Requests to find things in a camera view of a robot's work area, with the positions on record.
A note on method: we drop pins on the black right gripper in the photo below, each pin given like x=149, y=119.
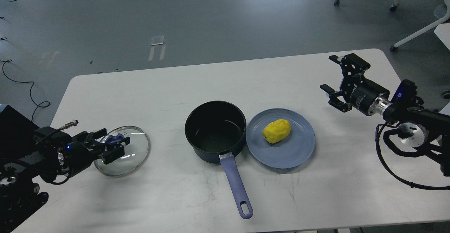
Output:
x=358, y=91

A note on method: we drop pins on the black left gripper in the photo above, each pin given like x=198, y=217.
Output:
x=76, y=153

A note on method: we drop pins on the glass pot lid blue knob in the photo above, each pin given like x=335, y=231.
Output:
x=135, y=153

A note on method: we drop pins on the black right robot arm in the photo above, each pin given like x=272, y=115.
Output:
x=409, y=129

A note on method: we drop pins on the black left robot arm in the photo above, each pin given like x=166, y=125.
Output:
x=55, y=157

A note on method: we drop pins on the yellow potato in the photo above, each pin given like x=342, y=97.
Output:
x=276, y=131

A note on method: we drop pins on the blue plate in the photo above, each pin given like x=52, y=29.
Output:
x=288, y=153

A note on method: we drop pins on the black box at left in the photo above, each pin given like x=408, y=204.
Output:
x=16, y=134

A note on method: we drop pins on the dark blue saucepan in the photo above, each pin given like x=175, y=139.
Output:
x=216, y=131

